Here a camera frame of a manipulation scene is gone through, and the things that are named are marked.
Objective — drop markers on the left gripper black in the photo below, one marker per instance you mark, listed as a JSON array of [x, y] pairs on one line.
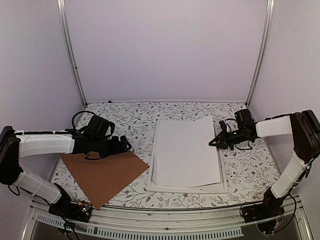
[[116, 149]]

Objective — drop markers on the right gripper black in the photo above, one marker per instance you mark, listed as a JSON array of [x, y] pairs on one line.
[[223, 138]]

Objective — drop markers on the landscape photo print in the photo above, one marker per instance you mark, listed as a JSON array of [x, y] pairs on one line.
[[186, 152]]

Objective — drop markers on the brown cardboard backing board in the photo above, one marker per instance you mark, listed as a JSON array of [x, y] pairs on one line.
[[101, 180]]

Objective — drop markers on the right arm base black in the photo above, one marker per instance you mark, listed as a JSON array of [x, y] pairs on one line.
[[263, 211]]

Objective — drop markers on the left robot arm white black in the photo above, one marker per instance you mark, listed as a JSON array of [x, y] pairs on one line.
[[95, 137]]

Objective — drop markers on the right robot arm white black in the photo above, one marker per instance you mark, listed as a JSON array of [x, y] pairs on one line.
[[293, 135]]

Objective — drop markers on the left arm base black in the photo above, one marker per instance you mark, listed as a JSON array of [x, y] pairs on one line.
[[79, 211]]

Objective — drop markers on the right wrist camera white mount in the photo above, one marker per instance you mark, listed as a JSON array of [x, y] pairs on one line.
[[223, 126]]

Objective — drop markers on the front aluminium slotted rail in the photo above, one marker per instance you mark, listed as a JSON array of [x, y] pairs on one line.
[[123, 223]]

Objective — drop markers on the right aluminium corner post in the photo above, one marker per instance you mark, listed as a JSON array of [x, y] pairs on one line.
[[262, 50]]

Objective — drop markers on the aluminium corner post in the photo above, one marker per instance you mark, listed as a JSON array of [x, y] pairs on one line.
[[62, 12], [262, 50]]

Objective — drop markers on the left aluminium corner post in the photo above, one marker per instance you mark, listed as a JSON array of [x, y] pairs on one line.
[[62, 12]]

